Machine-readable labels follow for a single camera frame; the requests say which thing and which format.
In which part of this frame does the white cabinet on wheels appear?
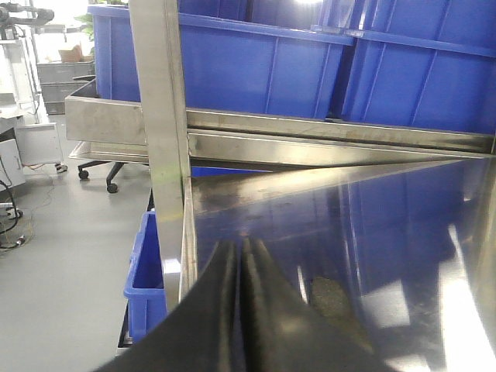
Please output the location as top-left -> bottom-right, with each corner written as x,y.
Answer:
1,39 -> 67,188

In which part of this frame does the large blue bin right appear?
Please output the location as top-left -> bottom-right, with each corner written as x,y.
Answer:
315,1 -> 495,134

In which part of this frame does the black office chair base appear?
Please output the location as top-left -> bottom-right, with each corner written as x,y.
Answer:
77,160 -> 125,195

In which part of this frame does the small blue bin left floor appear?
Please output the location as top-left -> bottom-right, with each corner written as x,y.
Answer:
123,212 -> 167,343

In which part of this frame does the stainless steel rack frame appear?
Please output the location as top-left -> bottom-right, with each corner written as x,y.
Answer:
67,1 -> 495,371

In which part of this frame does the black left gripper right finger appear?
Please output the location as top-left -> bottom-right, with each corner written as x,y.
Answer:
240,237 -> 391,371

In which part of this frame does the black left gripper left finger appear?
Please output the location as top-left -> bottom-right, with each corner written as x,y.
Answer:
98,241 -> 237,371

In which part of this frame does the large blue bin left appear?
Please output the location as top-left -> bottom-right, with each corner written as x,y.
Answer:
88,5 -> 353,119

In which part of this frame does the large blue bin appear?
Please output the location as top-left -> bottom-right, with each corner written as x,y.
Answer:
315,1 -> 495,134
88,5 -> 353,119

